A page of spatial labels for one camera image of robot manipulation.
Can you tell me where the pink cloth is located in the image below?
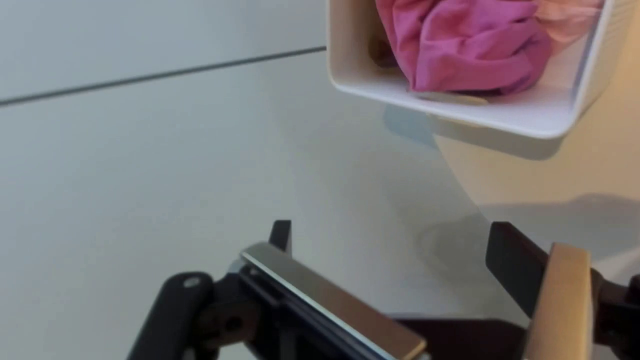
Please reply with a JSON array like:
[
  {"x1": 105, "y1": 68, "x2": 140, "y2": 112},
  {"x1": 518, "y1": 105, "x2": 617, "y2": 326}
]
[{"x1": 374, "y1": 0, "x2": 606, "y2": 93}]

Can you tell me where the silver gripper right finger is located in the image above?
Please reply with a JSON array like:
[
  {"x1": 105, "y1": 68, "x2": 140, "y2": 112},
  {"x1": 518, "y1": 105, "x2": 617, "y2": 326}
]
[{"x1": 484, "y1": 220, "x2": 596, "y2": 360}]

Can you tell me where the white plastic storage box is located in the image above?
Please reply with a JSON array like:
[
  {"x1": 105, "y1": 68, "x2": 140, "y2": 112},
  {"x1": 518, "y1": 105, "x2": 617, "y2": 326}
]
[{"x1": 327, "y1": 0, "x2": 640, "y2": 139}]

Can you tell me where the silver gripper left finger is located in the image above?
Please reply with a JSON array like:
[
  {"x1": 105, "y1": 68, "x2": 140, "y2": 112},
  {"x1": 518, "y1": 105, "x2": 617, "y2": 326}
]
[{"x1": 231, "y1": 220, "x2": 429, "y2": 360}]

